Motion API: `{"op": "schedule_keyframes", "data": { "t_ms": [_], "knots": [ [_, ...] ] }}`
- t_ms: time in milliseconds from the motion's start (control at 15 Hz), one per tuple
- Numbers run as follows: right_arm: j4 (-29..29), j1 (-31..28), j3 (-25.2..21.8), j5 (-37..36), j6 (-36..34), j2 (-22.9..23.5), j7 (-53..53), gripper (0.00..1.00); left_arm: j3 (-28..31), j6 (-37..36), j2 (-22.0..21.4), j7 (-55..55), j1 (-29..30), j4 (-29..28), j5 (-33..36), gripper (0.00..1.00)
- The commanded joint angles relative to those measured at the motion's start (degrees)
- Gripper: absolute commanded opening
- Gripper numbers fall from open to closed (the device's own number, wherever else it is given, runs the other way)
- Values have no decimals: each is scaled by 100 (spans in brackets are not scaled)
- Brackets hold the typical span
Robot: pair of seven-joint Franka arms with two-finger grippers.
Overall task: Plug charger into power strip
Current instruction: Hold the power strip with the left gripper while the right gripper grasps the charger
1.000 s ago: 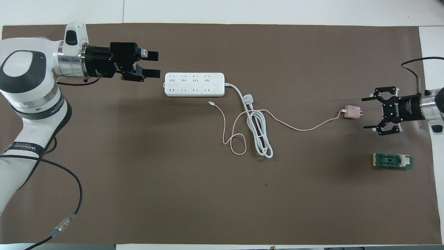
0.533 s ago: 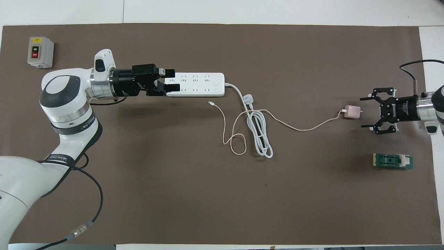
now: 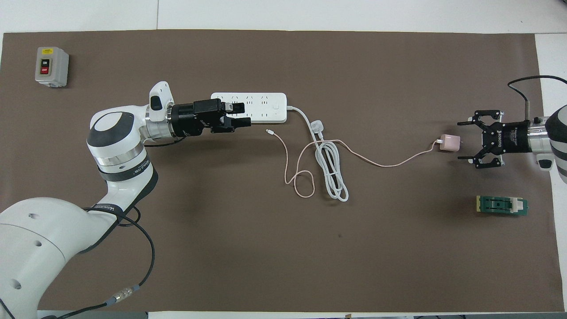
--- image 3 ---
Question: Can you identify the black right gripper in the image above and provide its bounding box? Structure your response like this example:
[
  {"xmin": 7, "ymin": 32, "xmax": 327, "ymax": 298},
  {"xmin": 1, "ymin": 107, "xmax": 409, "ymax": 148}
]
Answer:
[{"xmin": 458, "ymin": 111, "xmax": 531, "ymax": 169}]

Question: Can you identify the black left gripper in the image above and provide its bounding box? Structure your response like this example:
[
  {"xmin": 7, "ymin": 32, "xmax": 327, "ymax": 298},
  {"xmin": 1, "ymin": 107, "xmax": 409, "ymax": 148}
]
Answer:
[{"xmin": 171, "ymin": 98, "xmax": 252, "ymax": 138}]

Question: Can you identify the white power strip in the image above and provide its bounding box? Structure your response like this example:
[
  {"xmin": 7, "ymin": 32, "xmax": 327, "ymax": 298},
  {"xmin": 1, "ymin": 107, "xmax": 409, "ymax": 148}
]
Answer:
[{"xmin": 210, "ymin": 92, "xmax": 288, "ymax": 124}]

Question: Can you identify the pink charger block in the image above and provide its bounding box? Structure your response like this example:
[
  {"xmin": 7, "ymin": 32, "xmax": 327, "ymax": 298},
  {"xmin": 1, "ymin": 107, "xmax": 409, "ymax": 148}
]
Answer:
[{"xmin": 438, "ymin": 134, "xmax": 463, "ymax": 153}]

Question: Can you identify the brown paper mat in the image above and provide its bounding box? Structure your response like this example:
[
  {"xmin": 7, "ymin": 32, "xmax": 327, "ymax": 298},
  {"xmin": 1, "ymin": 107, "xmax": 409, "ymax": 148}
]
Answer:
[{"xmin": 0, "ymin": 29, "xmax": 567, "ymax": 313}]

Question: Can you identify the green knife switch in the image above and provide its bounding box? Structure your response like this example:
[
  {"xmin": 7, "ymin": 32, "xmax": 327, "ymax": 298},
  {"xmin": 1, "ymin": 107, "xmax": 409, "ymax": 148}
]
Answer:
[{"xmin": 476, "ymin": 195, "xmax": 529, "ymax": 218}]

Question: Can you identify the white power strip cord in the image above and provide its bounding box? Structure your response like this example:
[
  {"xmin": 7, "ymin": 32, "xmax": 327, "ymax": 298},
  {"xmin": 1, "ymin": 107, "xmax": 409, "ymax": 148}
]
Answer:
[{"xmin": 286, "ymin": 105, "xmax": 350, "ymax": 203}]

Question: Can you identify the grey on-off switch box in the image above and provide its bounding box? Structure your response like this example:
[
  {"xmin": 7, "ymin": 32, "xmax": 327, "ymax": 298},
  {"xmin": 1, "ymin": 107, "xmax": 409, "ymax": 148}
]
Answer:
[{"xmin": 35, "ymin": 47, "xmax": 70, "ymax": 88}]

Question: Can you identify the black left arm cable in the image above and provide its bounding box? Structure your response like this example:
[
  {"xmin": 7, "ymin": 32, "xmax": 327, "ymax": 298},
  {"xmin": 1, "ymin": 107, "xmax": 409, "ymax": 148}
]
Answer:
[{"xmin": 55, "ymin": 204, "xmax": 155, "ymax": 319}]

